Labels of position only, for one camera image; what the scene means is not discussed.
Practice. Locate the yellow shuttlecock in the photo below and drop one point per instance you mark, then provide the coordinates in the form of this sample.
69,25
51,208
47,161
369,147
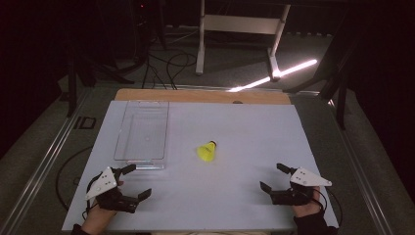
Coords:
206,152

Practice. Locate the metal floor rail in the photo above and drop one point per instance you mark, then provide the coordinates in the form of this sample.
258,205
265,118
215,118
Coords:
362,169
42,163

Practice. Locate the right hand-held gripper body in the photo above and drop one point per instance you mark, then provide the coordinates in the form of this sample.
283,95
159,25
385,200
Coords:
306,178

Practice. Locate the person's right hand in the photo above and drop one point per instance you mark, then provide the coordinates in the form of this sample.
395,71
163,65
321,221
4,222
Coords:
310,209

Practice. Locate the white table mat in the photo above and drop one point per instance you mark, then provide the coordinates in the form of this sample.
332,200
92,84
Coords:
228,196

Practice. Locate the person's left hand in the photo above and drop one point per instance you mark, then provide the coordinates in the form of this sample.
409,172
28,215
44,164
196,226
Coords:
96,218

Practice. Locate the white metal stand frame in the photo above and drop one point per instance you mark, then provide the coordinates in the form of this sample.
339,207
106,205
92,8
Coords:
241,24

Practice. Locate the black metal stand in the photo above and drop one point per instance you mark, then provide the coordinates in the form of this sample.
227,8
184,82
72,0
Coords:
72,88
341,88

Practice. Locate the black rectangular floor plate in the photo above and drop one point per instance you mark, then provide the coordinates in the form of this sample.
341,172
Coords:
84,122

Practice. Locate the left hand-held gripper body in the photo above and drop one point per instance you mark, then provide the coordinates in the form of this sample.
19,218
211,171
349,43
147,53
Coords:
105,182

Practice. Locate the clear plastic tray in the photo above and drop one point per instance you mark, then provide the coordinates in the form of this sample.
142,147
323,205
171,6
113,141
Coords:
143,133

